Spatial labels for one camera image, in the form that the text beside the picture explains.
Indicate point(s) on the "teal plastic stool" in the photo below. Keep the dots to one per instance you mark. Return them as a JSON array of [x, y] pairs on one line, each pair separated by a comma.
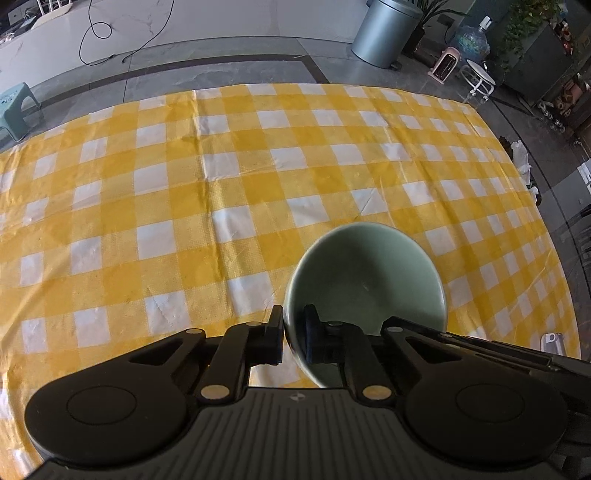
[[18, 108]]

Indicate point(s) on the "potted snake plant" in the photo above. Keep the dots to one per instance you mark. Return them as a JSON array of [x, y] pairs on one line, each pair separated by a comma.
[[418, 39]]

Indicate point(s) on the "green trailing vine plant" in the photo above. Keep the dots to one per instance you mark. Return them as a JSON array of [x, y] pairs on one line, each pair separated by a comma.
[[521, 27]]

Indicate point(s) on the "blue water jug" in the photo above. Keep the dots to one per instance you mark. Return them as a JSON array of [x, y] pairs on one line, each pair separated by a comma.
[[471, 41]]

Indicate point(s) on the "pile of plush toys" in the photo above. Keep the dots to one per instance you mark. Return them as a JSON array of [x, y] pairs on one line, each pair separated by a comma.
[[575, 94]]

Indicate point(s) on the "white marble counter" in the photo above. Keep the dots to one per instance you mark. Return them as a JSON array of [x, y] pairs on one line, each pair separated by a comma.
[[221, 21]]

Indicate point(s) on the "pink small heater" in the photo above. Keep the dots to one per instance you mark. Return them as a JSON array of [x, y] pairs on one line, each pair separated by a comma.
[[445, 67]]

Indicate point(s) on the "yellow checked tablecloth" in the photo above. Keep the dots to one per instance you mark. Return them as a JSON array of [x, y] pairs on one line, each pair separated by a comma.
[[138, 207]]

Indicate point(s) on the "white round stool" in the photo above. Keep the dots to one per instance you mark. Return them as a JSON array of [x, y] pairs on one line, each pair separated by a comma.
[[480, 76]]

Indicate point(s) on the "grey metal trash can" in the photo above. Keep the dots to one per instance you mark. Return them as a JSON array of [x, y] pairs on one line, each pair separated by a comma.
[[385, 32]]

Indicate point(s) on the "grey metal cabinet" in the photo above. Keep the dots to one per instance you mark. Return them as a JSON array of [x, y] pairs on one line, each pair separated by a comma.
[[540, 64]]

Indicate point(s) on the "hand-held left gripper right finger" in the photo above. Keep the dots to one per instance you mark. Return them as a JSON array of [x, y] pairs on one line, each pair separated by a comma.
[[310, 339]]

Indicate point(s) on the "white plastic bag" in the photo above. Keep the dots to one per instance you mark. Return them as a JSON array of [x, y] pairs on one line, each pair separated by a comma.
[[521, 159]]

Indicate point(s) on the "green ceramic bowl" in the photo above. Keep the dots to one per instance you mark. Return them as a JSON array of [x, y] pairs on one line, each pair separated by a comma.
[[369, 277]]

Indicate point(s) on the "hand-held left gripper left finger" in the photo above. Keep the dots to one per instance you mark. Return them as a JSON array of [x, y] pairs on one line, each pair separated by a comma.
[[277, 333]]

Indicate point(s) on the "white plastic device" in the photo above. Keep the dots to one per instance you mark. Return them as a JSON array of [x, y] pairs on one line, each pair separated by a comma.
[[552, 344]]

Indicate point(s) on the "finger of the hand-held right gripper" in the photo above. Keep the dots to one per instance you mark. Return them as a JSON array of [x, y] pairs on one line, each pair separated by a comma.
[[508, 354]]

